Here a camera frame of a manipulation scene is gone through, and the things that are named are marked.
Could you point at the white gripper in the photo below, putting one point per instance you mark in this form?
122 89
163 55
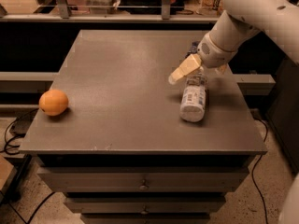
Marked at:
215 55

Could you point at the blue labelled plastic bottle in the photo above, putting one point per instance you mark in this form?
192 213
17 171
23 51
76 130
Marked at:
193 103

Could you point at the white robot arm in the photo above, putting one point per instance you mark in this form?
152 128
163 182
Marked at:
240 21

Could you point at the dark blue snack packet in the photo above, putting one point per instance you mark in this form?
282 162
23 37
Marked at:
193 48

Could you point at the printed plastic bag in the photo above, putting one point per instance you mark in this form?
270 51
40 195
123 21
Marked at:
211 7

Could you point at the black bag behind railing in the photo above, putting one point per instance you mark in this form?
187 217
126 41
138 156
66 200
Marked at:
152 7

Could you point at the grey drawer cabinet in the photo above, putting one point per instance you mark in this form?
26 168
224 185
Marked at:
123 113

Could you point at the metal railing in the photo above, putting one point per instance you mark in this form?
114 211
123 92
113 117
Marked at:
75 11

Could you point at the orange fruit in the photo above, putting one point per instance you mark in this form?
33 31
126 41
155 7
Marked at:
53 102

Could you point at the top grey drawer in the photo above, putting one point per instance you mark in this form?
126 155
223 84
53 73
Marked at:
142 180

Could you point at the grey drawer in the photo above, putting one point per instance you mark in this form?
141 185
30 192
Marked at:
142 180
145 205
143 219

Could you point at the middle grey drawer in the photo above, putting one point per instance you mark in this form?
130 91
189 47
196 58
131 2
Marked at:
145 205

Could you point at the bottom grey drawer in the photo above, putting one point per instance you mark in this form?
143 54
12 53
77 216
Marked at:
143 219

